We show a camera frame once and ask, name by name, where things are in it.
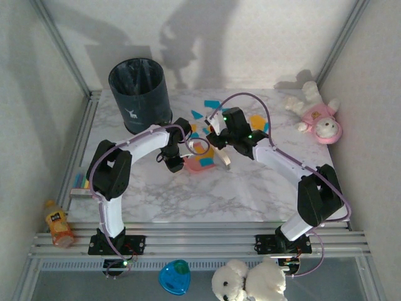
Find cream hand brush grey bristles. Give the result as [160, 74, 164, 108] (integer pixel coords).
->
[214, 145, 233, 171]

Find pink plastic dustpan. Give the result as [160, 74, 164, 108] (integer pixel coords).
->
[182, 142, 220, 175]

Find dark blue waste bin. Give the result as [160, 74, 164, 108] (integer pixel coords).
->
[108, 58, 174, 138]

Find white plush toy pink shirt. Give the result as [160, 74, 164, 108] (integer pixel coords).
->
[284, 80, 343, 145]

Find black plastic bin liner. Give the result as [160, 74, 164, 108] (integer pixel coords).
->
[110, 59, 164, 95]

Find multicoloured crayon set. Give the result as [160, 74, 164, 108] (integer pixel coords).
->
[69, 171, 92, 199]

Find blue plastic toy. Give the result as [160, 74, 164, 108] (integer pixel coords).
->
[158, 259, 191, 296]

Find orange juice bottle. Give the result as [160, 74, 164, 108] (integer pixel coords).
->
[44, 199, 76, 250]

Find white plush bear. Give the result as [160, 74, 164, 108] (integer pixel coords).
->
[211, 256, 288, 301]

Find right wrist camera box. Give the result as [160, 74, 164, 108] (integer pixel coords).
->
[205, 115, 222, 135]

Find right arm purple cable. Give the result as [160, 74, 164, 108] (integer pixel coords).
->
[212, 91, 351, 278]

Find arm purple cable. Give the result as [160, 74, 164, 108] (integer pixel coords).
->
[88, 124, 211, 278]
[212, 91, 351, 278]

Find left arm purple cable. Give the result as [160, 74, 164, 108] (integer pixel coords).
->
[88, 124, 211, 278]

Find aluminium mounting rail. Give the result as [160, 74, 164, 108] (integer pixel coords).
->
[28, 231, 373, 260]

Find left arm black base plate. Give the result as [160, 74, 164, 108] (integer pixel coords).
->
[88, 235, 147, 255]

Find aluminium side rail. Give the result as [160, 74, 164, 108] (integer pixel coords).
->
[58, 90, 103, 225]

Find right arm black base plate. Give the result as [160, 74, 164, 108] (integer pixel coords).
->
[255, 234, 313, 255]

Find aluminium frame post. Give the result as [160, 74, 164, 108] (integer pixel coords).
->
[315, 0, 370, 87]
[29, 0, 93, 98]

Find grey slotted cable duct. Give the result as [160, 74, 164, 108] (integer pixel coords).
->
[37, 259, 284, 272]

